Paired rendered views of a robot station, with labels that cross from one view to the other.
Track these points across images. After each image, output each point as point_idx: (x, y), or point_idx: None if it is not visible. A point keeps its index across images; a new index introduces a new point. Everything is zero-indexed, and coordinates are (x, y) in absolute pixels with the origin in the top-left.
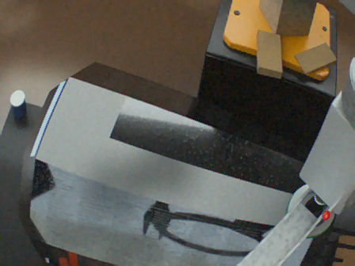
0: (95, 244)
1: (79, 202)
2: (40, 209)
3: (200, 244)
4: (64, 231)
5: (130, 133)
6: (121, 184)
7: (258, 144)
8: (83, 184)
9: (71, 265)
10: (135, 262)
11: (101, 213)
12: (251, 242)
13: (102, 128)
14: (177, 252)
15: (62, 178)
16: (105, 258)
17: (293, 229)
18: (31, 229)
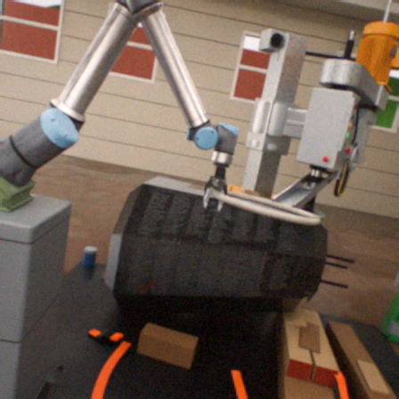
0: (178, 229)
1: (171, 203)
2: (139, 211)
3: (243, 223)
4: (156, 223)
5: (197, 188)
6: (198, 193)
7: None
8: (175, 193)
9: (145, 279)
10: (205, 238)
11: (184, 207)
12: (273, 222)
13: (183, 185)
14: (231, 229)
15: (162, 191)
16: (184, 238)
17: (302, 192)
18: (126, 227)
